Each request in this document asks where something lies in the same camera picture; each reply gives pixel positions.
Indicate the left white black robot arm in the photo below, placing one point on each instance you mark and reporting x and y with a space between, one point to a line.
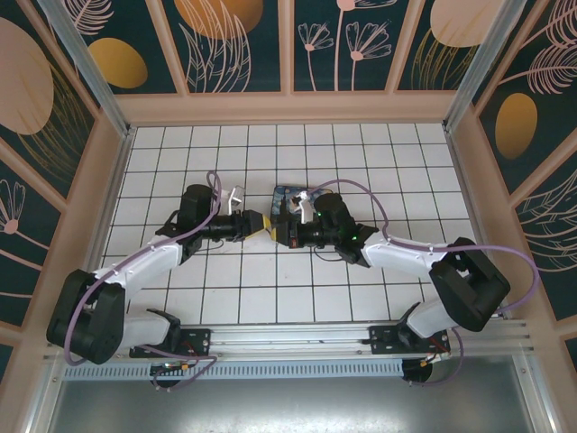
153 264

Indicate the blue starry print box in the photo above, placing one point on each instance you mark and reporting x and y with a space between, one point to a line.
281 203

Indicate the aluminium corner post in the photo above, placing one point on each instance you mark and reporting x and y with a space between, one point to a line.
90 72
482 67

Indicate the grey metal sheet panel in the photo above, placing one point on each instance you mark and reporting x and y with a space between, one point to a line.
288 408

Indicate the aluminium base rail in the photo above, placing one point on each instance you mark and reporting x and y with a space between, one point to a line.
288 336

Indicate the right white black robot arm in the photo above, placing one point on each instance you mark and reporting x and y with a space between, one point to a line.
401 255

